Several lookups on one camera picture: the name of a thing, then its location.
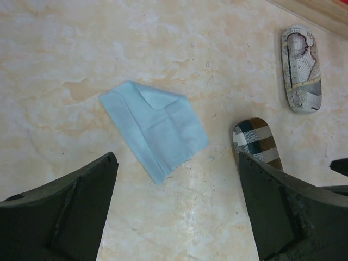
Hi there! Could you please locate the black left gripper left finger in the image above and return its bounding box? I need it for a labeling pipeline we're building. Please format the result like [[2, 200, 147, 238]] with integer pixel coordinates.
[[1, 152, 119, 260]]

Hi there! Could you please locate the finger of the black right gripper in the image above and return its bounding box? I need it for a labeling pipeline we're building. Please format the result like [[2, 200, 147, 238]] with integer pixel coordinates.
[[330, 158, 348, 177]]

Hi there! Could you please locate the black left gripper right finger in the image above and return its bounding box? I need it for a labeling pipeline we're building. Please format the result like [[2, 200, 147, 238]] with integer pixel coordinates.
[[239, 153, 347, 260]]

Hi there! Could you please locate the light blue cloth left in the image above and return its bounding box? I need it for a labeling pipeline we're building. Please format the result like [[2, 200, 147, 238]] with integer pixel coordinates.
[[100, 81, 209, 184]]

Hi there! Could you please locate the wooden clothes rack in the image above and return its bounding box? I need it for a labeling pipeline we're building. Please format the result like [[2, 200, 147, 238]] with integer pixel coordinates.
[[270, 0, 347, 41]]

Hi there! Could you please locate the map print glasses case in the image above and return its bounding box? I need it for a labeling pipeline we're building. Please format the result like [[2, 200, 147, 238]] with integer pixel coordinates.
[[281, 24, 322, 114]]

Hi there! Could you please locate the plaid brown glasses case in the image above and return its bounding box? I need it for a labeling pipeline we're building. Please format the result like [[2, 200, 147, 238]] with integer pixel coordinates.
[[232, 117, 283, 171]]

